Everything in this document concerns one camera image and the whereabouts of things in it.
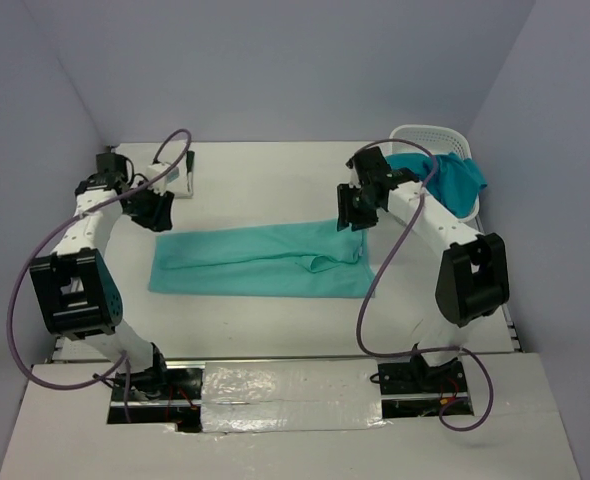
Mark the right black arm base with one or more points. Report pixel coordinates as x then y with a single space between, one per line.
411 378

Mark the white and green t-shirt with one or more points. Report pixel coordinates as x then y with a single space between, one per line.
179 182

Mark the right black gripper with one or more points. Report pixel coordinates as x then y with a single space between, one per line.
347 214

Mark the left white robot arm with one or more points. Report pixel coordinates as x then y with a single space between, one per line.
76 293

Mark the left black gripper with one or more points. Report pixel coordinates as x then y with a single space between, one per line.
160 218

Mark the silver tape sheet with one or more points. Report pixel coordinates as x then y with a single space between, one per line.
290 396

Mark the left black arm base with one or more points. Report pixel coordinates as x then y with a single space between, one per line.
160 382

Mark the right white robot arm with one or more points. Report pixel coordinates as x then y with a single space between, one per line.
472 280

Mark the white plastic laundry basket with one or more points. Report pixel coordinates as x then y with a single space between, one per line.
437 140

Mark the teal t-shirt in basket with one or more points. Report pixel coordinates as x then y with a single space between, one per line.
456 184

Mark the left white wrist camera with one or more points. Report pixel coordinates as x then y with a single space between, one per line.
163 178

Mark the light mint t-shirt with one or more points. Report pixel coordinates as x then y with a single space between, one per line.
298 260

